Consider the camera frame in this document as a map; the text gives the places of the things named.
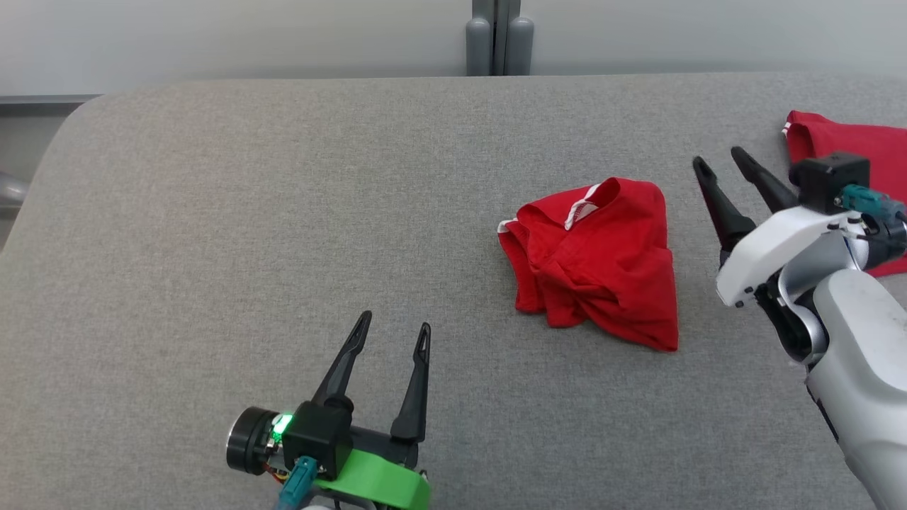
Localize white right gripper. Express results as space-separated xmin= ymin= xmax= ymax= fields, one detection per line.
xmin=693 ymin=147 xmax=869 ymax=309

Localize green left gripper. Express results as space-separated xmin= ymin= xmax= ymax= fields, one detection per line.
xmin=312 ymin=310 xmax=432 ymax=510

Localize red jersey with number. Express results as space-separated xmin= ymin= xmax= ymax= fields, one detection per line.
xmin=783 ymin=110 xmax=907 ymax=278

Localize red shorts with white stripes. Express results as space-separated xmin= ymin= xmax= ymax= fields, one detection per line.
xmin=497 ymin=177 xmax=679 ymax=353

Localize grey fabric sofa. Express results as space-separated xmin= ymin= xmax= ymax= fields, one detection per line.
xmin=0 ymin=71 xmax=907 ymax=510

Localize teal right camera connector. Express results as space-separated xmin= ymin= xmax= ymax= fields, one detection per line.
xmin=836 ymin=186 xmax=906 ymax=220

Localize teal camera connector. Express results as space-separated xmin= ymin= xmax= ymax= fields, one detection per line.
xmin=276 ymin=457 xmax=317 ymax=510
xmin=836 ymin=186 xmax=906 ymax=220

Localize teal left camera connector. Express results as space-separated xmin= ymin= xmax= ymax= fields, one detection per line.
xmin=276 ymin=457 xmax=317 ymax=510

